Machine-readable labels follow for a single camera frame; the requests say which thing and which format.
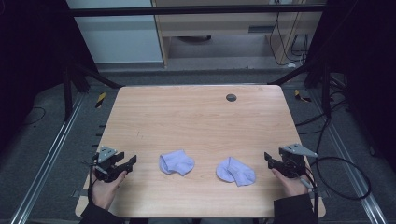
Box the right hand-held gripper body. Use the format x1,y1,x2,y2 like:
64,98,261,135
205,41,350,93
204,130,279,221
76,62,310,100
278,143,318,179

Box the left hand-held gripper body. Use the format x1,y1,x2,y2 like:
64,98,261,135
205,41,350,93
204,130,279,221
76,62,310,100
92,145,126,184

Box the light purple sock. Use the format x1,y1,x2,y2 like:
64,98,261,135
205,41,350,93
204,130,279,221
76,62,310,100
158,149,196,177
215,156,258,188

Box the person's right hand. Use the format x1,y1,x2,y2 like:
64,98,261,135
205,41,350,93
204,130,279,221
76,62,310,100
271,168,311,198

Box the person's left hand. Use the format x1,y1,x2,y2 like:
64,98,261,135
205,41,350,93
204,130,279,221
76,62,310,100
91,170,129,211

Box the yellow black tape strip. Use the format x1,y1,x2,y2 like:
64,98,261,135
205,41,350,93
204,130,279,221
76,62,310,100
293,89,313,104
94,91,107,109

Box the black metal stand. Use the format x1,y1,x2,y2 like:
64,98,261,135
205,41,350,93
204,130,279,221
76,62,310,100
268,60,333,119
61,60,124,123

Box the white cabinet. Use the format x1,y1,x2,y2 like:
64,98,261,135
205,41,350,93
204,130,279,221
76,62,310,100
65,0,164,65

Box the black curtain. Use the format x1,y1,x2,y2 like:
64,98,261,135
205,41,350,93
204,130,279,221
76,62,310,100
305,0,396,174
0,0,98,157

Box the light wooden desk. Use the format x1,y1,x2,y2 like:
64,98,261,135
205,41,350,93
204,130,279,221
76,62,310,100
150,0,329,67

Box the left hand-held gripper cable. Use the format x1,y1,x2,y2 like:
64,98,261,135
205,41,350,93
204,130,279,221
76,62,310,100
81,151,101,205

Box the hand-held gripper cable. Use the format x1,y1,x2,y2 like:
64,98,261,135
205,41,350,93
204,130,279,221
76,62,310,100
81,151,101,205
298,173,320,219

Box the right hand-held gripper cable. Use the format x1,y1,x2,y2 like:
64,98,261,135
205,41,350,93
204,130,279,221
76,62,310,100
298,173,320,219

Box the bundle of black floor cables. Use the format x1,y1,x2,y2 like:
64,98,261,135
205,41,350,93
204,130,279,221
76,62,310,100
294,72,350,136

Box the aluminium floor rail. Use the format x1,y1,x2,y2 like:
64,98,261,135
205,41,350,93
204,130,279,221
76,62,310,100
310,89,389,224
10,92,86,224

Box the thin black floor cable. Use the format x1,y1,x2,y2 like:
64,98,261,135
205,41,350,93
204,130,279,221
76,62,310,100
21,105,48,127

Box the looped black floor cable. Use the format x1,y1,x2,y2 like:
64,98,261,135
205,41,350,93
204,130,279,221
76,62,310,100
310,156,373,202

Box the hanging black cables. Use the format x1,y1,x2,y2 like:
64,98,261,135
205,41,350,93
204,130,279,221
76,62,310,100
268,11,310,67

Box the black frame crossbar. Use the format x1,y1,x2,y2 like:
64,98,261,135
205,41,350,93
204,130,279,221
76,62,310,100
66,4,329,18

